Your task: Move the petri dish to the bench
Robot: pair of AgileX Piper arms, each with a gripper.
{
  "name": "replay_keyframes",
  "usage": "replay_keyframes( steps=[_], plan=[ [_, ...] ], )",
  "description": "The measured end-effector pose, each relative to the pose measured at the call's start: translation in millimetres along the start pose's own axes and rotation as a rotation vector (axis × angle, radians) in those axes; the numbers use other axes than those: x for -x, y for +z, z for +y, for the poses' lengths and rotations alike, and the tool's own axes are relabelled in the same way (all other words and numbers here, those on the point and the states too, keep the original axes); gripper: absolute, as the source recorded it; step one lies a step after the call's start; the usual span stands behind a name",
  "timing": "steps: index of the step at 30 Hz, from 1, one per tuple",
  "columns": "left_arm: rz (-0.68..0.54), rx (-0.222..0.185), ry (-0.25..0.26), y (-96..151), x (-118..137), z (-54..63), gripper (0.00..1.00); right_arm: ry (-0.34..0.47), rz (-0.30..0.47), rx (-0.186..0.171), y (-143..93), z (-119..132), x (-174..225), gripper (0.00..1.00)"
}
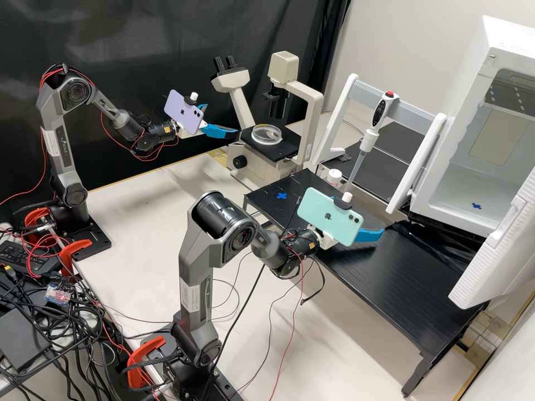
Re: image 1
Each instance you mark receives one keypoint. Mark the cream microscope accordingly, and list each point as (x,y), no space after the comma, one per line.
(259,167)

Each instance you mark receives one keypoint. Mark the red clamp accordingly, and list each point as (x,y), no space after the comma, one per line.
(31,217)
(138,359)
(73,248)

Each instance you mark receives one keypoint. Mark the incubator door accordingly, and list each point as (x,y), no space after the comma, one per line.
(501,250)

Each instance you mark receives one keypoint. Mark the white-capped bottle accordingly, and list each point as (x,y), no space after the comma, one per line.
(334,177)

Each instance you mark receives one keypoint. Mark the petri dish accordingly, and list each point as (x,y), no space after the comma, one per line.
(267,134)

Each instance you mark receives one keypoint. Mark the pipette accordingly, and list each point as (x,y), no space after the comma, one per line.
(381,113)

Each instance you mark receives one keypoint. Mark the large black platform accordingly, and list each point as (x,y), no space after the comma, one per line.
(376,284)

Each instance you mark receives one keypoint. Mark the right wrist camera phone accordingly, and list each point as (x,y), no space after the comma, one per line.
(330,219)

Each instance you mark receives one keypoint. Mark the small circuit board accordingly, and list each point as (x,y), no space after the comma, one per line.
(57,293)

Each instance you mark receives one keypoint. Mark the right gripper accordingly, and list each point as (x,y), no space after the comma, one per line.
(324,241)

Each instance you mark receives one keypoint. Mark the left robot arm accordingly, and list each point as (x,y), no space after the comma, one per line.
(54,138)

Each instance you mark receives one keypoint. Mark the white incubator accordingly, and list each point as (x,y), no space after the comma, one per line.
(459,188)

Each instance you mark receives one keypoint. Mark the white pipette stand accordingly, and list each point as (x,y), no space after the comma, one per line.
(416,163)

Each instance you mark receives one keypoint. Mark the left wrist camera phone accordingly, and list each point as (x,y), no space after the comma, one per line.
(184,110)

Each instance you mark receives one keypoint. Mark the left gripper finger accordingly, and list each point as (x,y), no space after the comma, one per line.
(202,106)
(217,131)

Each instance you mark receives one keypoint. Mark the small black platform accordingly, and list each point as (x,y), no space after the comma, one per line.
(267,198)

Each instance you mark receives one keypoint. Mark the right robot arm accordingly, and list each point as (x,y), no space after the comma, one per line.
(200,267)

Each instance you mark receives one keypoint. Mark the wrist camera phone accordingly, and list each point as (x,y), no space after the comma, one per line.
(184,110)
(330,219)

